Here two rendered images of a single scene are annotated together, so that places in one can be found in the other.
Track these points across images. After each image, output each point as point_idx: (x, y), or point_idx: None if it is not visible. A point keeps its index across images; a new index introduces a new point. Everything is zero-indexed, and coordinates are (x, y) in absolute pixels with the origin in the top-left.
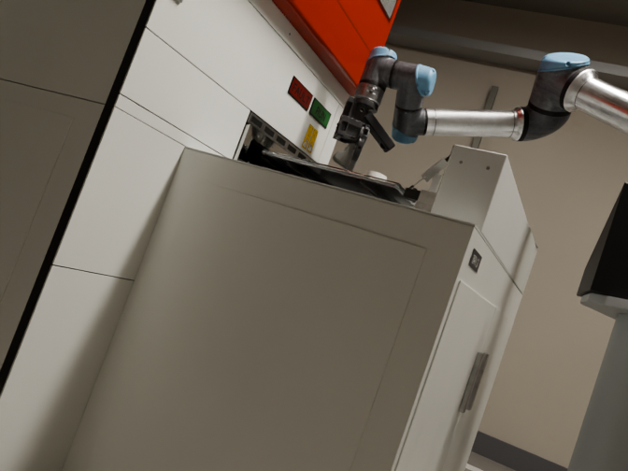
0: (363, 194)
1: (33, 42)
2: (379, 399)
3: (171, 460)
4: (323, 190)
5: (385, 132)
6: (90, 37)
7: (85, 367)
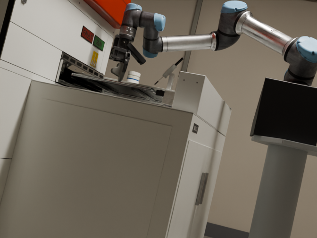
0: (137, 101)
1: None
2: (157, 201)
3: None
4: (116, 100)
5: (139, 54)
6: None
7: None
